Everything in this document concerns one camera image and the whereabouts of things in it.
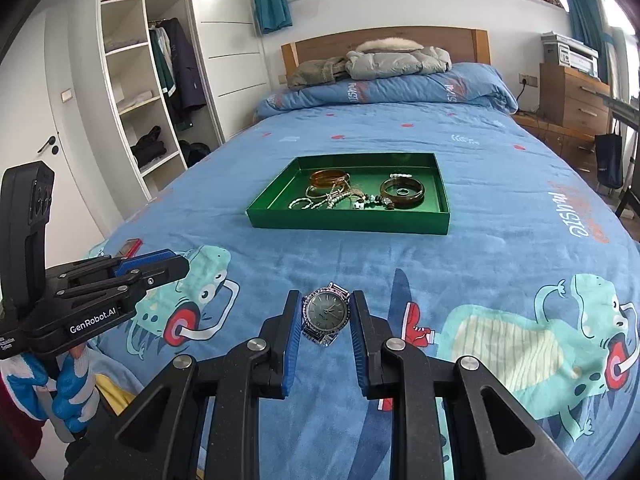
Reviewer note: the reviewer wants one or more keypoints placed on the silver wrist watch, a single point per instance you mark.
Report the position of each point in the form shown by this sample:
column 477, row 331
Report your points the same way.
column 325, row 314

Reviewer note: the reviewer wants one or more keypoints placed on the grey printer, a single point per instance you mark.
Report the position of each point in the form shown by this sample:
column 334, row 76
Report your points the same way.
column 568, row 52

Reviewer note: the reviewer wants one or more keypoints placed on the wooden drawer cabinet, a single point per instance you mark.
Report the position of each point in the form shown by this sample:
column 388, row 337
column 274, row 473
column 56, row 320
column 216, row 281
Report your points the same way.
column 572, row 99

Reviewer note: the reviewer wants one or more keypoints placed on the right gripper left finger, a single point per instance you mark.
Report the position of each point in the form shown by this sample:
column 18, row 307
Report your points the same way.
column 196, row 406

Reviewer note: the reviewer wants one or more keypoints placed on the gloved left hand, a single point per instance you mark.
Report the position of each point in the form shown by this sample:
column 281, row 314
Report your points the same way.
column 76, row 396

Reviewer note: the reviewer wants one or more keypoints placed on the blue cartoon bedsheet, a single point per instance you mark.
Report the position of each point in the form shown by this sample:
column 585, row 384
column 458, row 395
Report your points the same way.
column 536, row 277

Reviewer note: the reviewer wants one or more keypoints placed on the dark hanging coat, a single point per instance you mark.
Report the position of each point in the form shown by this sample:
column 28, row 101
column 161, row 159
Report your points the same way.
column 189, row 95

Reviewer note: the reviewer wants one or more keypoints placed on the silver bangle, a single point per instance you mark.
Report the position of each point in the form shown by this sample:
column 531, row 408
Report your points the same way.
column 300, row 203

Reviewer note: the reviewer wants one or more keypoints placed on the blue pillow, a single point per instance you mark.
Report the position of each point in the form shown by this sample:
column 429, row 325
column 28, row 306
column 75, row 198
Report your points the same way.
column 465, row 83

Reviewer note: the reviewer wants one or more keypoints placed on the white wardrobe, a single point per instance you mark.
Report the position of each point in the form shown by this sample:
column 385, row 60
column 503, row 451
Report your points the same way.
column 126, row 80

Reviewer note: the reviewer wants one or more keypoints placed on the olive green jacket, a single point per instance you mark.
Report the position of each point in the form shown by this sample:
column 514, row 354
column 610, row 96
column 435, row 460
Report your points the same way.
column 318, row 72

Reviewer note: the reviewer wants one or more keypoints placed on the wooden headboard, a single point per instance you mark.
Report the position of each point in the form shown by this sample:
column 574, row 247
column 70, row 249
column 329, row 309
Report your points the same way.
column 463, row 44

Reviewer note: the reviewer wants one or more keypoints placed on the green jewelry tray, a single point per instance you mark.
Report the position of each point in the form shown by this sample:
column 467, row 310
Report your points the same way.
column 357, row 206

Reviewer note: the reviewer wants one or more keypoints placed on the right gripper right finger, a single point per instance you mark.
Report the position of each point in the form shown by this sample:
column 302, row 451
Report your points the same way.
column 453, row 414

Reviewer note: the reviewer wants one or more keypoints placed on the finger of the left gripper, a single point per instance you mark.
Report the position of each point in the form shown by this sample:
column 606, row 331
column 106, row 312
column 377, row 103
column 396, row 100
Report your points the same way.
column 138, row 262
column 162, row 273

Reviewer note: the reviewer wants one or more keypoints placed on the grey puffer jacket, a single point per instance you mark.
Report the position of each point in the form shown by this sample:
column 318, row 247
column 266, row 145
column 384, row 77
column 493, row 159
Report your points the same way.
column 393, row 57

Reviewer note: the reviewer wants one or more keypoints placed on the white door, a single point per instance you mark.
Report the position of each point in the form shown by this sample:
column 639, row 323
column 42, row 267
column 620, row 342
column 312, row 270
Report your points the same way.
column 29, row 133

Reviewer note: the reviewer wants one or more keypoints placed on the brown bangle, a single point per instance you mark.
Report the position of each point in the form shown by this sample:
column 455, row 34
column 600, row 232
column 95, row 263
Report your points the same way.
column 403, row 192

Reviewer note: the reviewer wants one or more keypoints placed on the blue curtain right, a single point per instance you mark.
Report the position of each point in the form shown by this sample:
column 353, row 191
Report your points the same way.
column 587, row 23

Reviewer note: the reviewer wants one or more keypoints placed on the dark tote bag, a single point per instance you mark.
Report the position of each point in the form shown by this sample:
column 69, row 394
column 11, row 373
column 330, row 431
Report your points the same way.
column 609, row 152

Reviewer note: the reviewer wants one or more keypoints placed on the amber bangle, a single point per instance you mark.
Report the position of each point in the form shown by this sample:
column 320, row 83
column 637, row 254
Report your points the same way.
column 325, row 179

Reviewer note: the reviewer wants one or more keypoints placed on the red smartphone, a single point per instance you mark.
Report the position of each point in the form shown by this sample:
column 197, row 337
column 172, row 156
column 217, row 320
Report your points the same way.
column 129, row 249

